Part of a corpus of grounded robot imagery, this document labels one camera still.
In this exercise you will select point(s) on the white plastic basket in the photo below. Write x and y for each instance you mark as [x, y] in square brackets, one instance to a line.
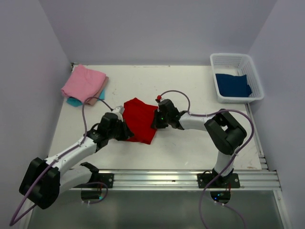
[237, 65]

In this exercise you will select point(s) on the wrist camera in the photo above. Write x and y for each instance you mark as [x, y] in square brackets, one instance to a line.
[160, 97]
[118, 110]

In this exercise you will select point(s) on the blue t shirt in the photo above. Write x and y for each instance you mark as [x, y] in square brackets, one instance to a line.
[233, 86]

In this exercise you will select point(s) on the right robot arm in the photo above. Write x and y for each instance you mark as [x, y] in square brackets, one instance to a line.
[224, 130]

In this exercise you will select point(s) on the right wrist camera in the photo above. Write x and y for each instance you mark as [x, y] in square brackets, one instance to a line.
[160, 97]

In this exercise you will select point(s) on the pink folded t shirt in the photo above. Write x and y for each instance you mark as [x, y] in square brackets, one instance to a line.
[83, 83]

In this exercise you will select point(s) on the red t shirt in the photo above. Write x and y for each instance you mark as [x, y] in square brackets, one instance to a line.
[139, 118]

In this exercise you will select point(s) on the teal folded t shirt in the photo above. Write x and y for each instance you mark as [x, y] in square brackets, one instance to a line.
[73, 102]

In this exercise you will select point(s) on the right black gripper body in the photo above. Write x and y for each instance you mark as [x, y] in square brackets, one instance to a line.
[157, 119]

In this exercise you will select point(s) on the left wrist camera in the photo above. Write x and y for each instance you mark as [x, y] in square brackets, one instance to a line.
[118, 110]

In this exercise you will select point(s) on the beige folded t shirt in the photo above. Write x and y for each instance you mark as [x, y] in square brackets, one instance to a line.
[99, 94]

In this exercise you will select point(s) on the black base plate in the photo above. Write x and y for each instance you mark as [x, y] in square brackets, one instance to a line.
[104, 179]
[229, 181]

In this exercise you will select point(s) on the aluminium mounting rail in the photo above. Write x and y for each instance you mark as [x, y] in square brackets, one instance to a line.
[187, 179]

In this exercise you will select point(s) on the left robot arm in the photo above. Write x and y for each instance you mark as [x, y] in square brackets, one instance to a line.
[46, 179]

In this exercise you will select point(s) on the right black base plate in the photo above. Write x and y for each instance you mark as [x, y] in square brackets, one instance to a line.
[229, 181]

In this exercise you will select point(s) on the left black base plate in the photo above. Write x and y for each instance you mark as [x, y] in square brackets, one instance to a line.
[104, 179]

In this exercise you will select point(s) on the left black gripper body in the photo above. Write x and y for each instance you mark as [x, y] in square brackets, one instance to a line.
[126, 132]

